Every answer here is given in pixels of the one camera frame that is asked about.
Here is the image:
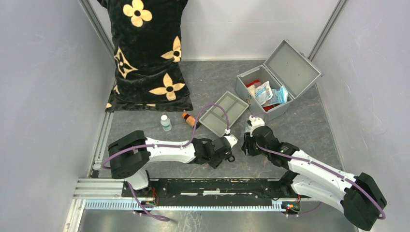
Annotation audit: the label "grey plastic divider tray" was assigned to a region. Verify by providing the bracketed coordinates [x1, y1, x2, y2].
[199, 91, 249, 136]

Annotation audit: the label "amber pill bottle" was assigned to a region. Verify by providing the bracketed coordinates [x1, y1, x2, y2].
[182, 112, 201, 129]

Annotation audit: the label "white wipes packet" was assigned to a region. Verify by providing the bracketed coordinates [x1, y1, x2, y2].
[254, 81, 273, 105]

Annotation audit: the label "red first aid pouch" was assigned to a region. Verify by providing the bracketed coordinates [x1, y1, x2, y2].
[246, 80, 279, 112]

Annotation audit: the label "white plastic bottle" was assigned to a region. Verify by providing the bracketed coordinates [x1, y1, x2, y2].
[160, 115, 172, 131]

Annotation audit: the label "silver metal case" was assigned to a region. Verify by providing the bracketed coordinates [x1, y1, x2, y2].
[235, 39, 323, 122]

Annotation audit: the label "black handled scissors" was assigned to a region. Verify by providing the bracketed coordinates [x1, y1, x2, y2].
[225, 155, 235, 162]

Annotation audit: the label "blue gauze packet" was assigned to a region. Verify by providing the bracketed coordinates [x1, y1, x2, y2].
[264, 86, 289, 107]

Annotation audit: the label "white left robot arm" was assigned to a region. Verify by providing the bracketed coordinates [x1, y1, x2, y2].
[101, 130, 238, 197]

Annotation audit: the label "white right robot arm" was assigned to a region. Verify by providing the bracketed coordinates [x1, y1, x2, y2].
[242, 126, 387, 231]

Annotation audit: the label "black floral velvet cloth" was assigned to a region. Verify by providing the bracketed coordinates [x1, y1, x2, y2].
[100, 0, 193, 112]

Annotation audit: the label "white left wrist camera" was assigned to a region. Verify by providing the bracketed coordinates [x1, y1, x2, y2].
[224, 129, 238, 148]

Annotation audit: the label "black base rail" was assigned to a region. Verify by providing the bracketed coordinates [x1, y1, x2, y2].
[135, 178, 299, 206]

